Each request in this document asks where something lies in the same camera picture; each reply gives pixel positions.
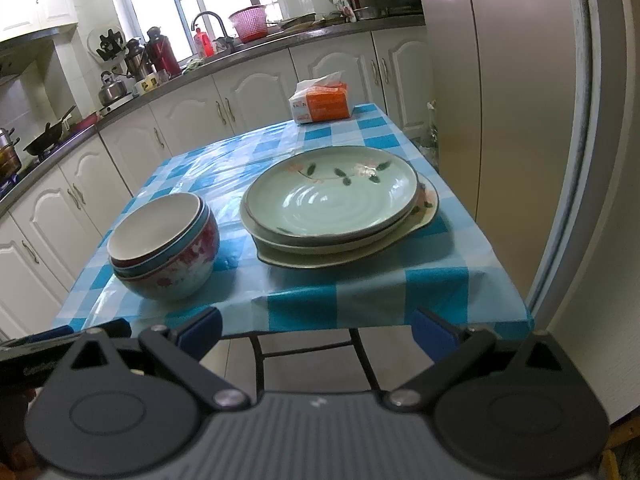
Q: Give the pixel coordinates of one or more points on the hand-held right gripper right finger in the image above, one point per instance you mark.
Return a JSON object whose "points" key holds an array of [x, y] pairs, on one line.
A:
{"points": [[432, 332]]}

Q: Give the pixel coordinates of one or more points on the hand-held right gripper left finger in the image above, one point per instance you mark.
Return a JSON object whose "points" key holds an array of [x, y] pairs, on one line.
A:
{"points": [[202, 332]]}

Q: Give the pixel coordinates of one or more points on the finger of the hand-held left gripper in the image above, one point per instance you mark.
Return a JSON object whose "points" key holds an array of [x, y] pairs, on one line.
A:
{"points": [[52, 333]]}

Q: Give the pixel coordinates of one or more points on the white bowl red floral print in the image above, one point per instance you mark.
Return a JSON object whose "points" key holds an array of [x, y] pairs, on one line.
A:
{"points": [[185, 270]]}

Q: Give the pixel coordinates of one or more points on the blue bowl cartoon print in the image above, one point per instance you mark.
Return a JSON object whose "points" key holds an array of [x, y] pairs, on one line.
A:
{"points": [[167, 263]]}

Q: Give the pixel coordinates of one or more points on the red and white bowl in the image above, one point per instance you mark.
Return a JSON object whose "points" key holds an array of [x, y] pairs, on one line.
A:
{"points": [[150, 225]]}

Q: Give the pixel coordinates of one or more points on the large green eared floral plate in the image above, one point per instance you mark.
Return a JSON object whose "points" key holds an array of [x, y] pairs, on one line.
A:
{"points": [[427, 205]]}

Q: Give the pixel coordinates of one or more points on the white oval plate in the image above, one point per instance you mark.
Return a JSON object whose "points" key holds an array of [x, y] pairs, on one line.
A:
{"points": [[320, 246]]}

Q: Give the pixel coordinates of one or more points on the round green rippled floral plate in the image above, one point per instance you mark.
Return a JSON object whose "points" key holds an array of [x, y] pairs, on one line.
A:
{"points": [[330, 200]]}

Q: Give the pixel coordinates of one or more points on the blue checkered tablecloth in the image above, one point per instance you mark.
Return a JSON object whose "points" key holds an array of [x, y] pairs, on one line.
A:
{"points": [[350, 300]]}

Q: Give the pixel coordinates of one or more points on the gas stove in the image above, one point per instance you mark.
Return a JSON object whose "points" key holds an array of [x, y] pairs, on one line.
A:
{"points": [[30, 165]]}

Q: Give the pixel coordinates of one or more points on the steel steamer pot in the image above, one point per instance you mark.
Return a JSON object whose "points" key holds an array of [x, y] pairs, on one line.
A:
{"points": [[7, 157]]}

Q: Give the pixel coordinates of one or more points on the black wok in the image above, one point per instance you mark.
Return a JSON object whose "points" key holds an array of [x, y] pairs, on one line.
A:
{"points": [[45, 140]]}

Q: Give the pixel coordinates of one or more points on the clear plastic bag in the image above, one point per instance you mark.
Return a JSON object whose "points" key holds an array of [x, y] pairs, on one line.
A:
{"points": [[432, 135]]}

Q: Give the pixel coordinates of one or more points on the red pan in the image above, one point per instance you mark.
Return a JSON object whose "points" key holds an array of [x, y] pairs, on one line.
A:
{"points": [[85, 122]]}

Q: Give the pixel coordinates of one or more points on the beige refrigerator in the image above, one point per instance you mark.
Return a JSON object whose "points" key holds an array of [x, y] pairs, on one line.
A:
{"points": [[525, 135]]}

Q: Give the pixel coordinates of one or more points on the white lower kitchen cabinets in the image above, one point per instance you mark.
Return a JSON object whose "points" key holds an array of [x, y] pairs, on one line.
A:
{"points": [[250, 95]]}

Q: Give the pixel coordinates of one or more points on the white kitchen cabinets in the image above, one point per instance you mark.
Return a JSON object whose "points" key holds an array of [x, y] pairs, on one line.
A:
{"points": [[30, 0], [250, 95]]}

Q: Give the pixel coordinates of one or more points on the steel kettle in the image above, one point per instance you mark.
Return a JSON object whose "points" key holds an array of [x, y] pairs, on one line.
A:
{"points": [[112, 91]]}

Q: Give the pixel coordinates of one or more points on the orange tissue pack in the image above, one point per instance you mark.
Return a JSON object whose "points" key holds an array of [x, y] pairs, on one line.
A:
{"points": [[325, 105]]}

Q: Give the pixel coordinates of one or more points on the white and yellow mug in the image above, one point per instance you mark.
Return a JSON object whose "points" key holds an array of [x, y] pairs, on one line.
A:
{"points": [[146, 86]]}

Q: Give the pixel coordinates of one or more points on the green rag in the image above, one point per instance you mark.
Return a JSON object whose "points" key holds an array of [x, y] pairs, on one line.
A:
{"points": [[192, 66]]}

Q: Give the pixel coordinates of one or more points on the range hood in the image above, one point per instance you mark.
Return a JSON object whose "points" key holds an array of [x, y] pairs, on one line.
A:
{"points": [[20, 60]]}

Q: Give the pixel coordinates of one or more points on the dark steel thermos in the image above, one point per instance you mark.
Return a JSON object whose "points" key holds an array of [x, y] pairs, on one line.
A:
{"points": [[136, 62]]}

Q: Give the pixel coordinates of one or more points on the red thermos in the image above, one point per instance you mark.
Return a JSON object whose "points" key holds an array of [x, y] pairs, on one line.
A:
{"points": [[162, 55]]}

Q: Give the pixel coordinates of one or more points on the red detergent bottle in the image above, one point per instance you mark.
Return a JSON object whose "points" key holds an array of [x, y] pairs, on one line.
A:
{"points": [[204, 45]]}

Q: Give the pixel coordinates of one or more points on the black knife rack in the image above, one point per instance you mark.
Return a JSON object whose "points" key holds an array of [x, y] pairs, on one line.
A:
{"points": [[110, 45]]}

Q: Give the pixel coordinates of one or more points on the steel kitchen faucet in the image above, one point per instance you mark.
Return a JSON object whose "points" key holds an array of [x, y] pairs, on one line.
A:
{"points": [[223, 35]]}

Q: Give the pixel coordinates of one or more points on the pink plastic basket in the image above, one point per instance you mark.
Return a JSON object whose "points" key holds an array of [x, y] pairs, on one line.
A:
{"points": [[248, 24]]}

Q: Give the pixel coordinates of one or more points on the dark kitchen countertop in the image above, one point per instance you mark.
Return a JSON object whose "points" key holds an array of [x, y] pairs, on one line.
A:
{"points": [[350, 30]]}

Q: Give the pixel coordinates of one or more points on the steel basin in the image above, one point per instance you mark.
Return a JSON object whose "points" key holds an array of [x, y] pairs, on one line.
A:
{"points": [[367, 13]]}

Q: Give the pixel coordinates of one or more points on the metal pan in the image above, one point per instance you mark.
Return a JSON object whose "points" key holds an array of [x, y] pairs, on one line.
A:
{"points": [[297, 20]]}

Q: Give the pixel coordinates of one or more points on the wooden cutting board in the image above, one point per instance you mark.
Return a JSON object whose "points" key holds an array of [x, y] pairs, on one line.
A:
{"points": [[330, 21]]}

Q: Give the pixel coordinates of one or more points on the kitchen window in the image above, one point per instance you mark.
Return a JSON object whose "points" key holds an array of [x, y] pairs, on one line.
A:
{"points": [[160, 5]]}

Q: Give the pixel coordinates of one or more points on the white upper kitchen cabinets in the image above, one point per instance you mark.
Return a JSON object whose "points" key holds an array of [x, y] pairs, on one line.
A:
{"points": [[30, 0]]}

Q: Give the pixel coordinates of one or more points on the floral oven mitt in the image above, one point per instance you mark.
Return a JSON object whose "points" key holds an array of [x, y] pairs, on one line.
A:
{"points": [[345, 2]]}

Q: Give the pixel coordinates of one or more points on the black metal table frame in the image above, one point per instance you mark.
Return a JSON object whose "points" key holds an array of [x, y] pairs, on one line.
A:
{"points": [[257, 365]]}

